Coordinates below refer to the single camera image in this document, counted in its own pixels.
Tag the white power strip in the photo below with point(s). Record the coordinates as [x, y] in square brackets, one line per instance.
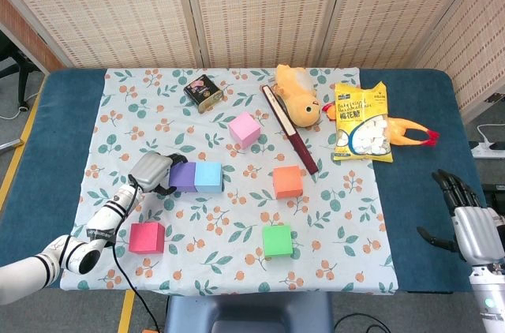
[483, 150]

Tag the floral print tablecloth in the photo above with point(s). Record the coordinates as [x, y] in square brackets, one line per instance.
[221, 230]

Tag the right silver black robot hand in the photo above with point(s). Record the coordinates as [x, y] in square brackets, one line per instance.
[479, 230]

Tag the pink foam cube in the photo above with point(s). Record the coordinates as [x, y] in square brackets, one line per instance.
[244, 129]

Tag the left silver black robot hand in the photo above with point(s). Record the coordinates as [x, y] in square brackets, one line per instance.
[152, 169]

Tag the light blue foam cube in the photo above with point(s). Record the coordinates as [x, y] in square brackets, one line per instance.
[209, 177]

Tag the yellow marshmallow bag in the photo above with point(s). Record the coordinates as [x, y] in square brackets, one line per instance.
[361, 124]

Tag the brown wooden board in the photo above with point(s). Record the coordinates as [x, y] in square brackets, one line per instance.
[23, 29]

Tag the woven bamboo screen panel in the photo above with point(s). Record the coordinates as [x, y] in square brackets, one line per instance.
[110, 9]
[473, 45]
[264, 9]
[394, 9]

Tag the blue table cover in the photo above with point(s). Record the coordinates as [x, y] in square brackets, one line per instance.
[67, 112]

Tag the purple foam cube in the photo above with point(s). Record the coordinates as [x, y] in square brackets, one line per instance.
[182, 177]

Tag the red foam cube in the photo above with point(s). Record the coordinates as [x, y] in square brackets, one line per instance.
[146, 238]

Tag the yellow plush chick toy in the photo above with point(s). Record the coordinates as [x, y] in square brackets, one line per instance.
[301, 106]

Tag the rubber chicken toy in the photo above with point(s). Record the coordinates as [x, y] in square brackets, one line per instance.
[406, 132]

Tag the dark red folded fan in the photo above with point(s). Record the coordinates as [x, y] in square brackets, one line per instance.
[290, 129]

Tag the black metal tin can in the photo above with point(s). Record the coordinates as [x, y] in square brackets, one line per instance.
[202, 92]

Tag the black office chair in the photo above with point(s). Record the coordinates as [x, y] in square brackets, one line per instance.
[8, 49]

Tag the green foam cube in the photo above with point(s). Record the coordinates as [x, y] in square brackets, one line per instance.
[277, 241]

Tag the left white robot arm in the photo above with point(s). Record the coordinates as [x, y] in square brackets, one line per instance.
[106, 218]

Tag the orange foam cube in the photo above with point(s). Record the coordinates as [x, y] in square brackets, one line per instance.
[288, 182]

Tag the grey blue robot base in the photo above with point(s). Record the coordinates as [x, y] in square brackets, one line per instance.
[248, 309]

